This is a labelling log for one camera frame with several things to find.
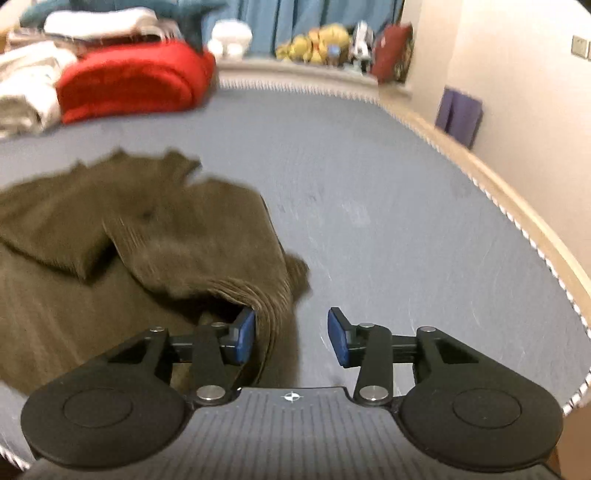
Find red knitted sweater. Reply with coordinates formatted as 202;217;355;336
55;41;218;124

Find black and white plush toy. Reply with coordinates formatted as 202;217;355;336
351;21;376;71

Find cream folded clothes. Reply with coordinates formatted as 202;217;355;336
0;41;79;140

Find teal shark plush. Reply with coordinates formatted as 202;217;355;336
21;0;227;51

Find purple mat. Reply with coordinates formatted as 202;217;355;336
435;87;484;149

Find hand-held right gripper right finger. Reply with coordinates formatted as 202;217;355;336
327;307;485;409

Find olive corduroy pants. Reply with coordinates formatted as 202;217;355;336
0;148;311;398

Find bed with grey sheet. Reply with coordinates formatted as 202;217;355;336
0;60;591;472

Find red patterned cushion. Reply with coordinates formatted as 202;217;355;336
370;24;415;85

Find blue curtain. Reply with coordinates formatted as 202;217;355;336
224;0;404;52

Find yellow bear plush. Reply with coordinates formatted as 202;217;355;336
276;25;352;64

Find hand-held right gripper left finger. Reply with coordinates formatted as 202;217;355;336
105;307;256;407

